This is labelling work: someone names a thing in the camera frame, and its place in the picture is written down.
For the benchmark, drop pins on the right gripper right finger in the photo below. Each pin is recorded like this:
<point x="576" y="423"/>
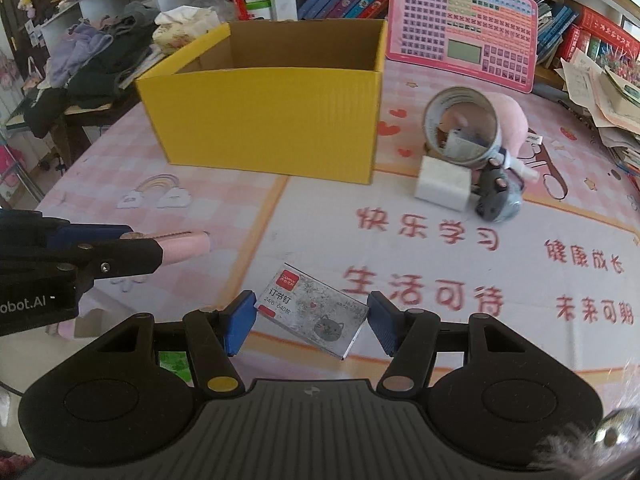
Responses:
<point x="409" y="338"/>

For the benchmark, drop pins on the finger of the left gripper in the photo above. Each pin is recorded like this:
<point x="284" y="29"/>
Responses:
<point x="71" y="235"/>
<point x="87" y="262"/>

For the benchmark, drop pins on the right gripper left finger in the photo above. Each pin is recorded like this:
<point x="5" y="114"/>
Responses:
<point x="213" y="338"/>

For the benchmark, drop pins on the staples box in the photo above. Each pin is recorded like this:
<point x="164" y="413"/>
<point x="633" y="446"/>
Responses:
<point x="313" y="311"/>

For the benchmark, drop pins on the white power adapter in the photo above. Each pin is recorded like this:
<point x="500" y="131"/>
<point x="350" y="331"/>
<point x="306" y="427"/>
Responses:
<point x="444" y="184"/>

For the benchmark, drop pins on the pink plush pig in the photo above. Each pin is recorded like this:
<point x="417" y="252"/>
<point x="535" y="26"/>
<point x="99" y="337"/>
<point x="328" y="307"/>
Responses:
<point x="510" y="117"/>

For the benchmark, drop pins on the clear tape roll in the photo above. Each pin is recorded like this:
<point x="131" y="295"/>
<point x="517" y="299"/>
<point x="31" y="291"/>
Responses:
<point x="463" y="147"/>

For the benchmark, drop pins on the pink handheld device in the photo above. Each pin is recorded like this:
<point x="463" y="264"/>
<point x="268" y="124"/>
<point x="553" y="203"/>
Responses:
<point x="177" y="246"/>

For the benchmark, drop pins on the pile of clothes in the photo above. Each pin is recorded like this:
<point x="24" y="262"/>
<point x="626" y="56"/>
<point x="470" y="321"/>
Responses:
<point x="89" y="65"/>

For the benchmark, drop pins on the pink printed table mat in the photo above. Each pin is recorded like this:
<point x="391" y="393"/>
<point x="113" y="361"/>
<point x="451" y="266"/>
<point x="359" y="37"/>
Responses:
<point x="564" y="272"/>

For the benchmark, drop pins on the floral tissue pack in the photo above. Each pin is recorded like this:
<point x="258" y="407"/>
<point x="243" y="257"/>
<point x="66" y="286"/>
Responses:
<point x="180" y="26"/>

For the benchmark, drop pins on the yellow cardboard box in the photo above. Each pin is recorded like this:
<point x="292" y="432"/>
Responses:
<point x="295" y="98"/>

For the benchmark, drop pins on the pile of papers and books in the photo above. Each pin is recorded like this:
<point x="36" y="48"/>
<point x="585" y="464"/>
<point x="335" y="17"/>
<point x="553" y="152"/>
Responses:
<point x="612" y="104"/>

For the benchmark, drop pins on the pink toy keyboard tablet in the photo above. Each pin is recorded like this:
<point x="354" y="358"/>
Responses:
<point x="491" y="40"/>

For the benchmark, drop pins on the red book box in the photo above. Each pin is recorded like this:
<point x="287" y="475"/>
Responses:
<point x="596" y="36"/>

